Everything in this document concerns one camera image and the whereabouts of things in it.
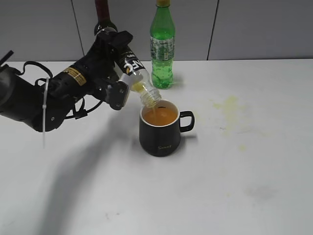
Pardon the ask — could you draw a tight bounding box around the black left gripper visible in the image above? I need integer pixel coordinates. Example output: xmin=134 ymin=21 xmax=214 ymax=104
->
xmin=48 ymin=30 xmax=133 ymax=110

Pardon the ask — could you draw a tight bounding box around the orange juice bottle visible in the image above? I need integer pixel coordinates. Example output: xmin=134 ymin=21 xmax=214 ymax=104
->
xmin=115 ymin=46 xmax=161 ymax=108

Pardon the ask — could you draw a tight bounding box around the black ceramic mug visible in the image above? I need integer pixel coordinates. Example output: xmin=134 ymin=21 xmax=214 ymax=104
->
xmin=139 ymin=100 xmax=195 ymax=157

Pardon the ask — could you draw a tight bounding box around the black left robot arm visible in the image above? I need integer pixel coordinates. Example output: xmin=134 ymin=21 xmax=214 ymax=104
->
xmin=0 ymin=31 xmax=133 ymax=132

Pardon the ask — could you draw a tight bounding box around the green soda bottle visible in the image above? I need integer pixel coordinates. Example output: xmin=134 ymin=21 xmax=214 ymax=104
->
xmin=150 ymin=0 xmax=176 ymax=89

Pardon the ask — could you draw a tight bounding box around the dark red wine bottle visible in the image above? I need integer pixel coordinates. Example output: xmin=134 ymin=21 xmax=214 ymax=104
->
xmin=94 ymin=0 xmax=117 ymax=36

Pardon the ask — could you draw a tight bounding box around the white zip tie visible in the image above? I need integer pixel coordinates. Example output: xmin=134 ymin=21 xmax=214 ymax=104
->
xmin=42 ymin=77 xmax=49 ymax=149

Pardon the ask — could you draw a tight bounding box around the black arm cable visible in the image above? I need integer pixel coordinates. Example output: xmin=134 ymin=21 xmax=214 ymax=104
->
xmin=14 ymin=61 xmax=108 ymax=120

